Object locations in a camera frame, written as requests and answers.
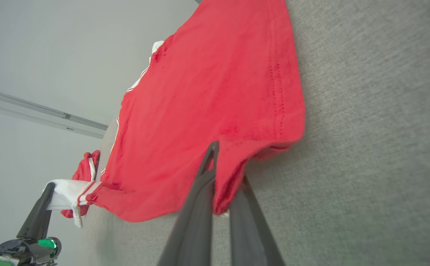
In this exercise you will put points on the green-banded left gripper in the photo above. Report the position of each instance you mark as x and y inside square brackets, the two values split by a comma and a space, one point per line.
[7, 253]

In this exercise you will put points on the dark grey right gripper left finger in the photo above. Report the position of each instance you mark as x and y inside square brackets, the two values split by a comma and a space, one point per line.
[194, 229]

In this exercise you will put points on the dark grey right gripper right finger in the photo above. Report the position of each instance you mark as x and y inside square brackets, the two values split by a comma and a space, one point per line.
[251, 240]

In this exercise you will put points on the red jersey with white trim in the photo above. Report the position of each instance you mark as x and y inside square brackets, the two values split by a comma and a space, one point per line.
[200, 111]

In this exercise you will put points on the black left gripper motor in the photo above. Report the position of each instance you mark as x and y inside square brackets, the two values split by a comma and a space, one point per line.
[44, 254]

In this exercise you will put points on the grey fabric sofa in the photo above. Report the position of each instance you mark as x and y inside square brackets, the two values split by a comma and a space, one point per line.
[366, 147]

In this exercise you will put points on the light grey wall rail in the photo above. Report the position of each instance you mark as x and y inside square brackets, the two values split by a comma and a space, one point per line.
[33, 111]

